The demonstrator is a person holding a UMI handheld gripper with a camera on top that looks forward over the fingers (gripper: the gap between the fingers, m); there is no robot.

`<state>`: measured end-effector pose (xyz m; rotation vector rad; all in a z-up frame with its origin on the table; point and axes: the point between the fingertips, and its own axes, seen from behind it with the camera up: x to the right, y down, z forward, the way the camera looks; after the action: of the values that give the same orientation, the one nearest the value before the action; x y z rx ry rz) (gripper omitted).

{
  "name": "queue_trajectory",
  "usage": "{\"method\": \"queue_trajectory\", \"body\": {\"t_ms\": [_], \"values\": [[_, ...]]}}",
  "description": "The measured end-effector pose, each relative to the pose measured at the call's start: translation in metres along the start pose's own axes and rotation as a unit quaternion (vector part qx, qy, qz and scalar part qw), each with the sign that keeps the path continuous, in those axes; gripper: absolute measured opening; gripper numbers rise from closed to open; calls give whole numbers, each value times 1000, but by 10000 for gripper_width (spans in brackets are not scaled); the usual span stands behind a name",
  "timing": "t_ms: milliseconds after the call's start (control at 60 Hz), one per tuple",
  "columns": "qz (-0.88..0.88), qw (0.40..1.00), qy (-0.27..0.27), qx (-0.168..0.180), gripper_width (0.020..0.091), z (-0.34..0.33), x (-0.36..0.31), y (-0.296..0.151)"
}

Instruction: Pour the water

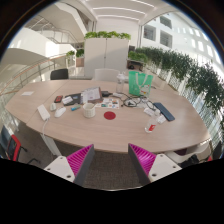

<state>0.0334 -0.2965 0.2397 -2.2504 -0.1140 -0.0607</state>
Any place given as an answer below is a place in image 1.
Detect colourful sticker sheet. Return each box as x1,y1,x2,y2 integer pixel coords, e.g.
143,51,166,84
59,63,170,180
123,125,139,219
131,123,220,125
94,97,120,110

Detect clear water bottle red label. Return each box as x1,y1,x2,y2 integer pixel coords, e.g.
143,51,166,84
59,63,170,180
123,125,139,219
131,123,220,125
144,109,162,134

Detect black chair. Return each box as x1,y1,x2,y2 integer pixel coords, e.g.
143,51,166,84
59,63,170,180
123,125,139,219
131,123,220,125
49,68,70,81

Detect black tangled cables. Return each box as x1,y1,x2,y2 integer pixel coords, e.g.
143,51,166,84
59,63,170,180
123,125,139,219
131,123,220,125
120,93,157,111

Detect white mug gold grid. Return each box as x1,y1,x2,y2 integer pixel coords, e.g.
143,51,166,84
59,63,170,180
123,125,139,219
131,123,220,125
82,102,97,119

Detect red chair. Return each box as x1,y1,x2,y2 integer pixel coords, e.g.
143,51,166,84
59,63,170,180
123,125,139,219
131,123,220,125
5,134,28,163

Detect dark blue keyboard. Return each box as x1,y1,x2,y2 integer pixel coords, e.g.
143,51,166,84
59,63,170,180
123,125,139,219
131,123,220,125
152,101,176,122

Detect clear drinking tumbler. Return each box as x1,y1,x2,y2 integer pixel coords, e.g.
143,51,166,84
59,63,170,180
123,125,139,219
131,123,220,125
115,72,126,94

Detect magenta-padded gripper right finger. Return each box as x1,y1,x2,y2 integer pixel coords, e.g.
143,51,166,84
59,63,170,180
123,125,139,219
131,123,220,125
127,143,183,187

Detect white chair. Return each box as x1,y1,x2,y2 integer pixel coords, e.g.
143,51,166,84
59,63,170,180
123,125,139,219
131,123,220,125
93,68,120,83

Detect white cabinet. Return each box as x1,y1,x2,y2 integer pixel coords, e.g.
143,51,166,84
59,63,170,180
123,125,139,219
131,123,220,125
83,37,130,80

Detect white power strip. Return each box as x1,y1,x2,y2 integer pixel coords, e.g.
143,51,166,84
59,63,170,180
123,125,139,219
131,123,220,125
36,104,51,122

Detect green tote bag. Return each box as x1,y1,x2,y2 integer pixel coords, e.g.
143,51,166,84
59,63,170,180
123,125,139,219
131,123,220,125
128,70,154,98

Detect flat round red coaster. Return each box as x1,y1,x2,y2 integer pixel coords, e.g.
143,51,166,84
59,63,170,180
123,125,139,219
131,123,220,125
103,111,117,121

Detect low green leafy plants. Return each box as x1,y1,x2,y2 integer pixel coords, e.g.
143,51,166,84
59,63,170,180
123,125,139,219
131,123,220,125
83,30,132,41

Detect clear plastic packet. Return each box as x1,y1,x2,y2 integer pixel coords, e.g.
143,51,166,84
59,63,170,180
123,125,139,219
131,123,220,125
155,113,167,125

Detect row of green hedge plants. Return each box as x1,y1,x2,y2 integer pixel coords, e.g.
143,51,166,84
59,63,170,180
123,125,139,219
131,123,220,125
128,46,224,134

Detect black power adapter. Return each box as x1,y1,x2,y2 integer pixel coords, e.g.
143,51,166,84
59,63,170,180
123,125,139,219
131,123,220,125
100,90,114,98

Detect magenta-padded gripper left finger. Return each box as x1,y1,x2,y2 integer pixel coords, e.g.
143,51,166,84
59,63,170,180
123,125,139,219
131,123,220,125
43,143,96,187

